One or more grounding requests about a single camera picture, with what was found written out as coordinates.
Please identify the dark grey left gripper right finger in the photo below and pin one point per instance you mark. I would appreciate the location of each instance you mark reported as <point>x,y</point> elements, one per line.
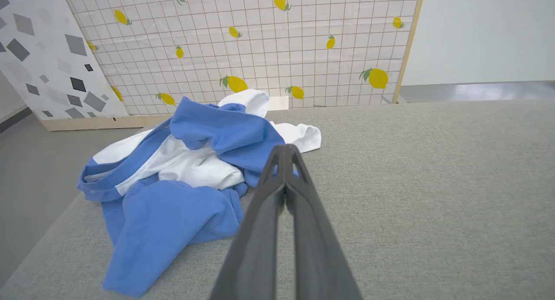
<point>318,256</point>

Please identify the lemon print grid partition panel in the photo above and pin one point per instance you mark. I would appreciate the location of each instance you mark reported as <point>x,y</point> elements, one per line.
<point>303,53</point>

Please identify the blue and white t-shirt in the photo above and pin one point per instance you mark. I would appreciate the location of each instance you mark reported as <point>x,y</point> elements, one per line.
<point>173,213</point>

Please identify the white grey terrazzo pattern panel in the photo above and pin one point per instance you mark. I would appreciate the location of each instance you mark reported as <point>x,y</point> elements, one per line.
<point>43,53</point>

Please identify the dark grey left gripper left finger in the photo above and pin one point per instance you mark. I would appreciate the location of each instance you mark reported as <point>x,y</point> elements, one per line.
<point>256,248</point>

